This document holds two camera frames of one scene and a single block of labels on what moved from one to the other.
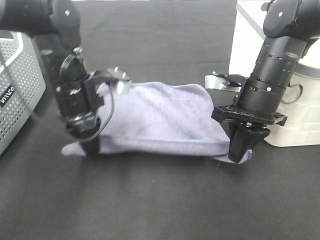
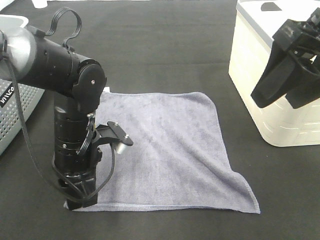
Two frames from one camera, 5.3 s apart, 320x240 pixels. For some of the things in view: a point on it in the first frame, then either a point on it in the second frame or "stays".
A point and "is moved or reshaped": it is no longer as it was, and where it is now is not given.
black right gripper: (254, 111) -> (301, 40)
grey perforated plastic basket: (22, 82) stays
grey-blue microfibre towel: (73, 149) is moved or reshaped
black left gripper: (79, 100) -> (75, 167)
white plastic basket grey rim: (301, 105) stays
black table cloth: (46, 195) stays
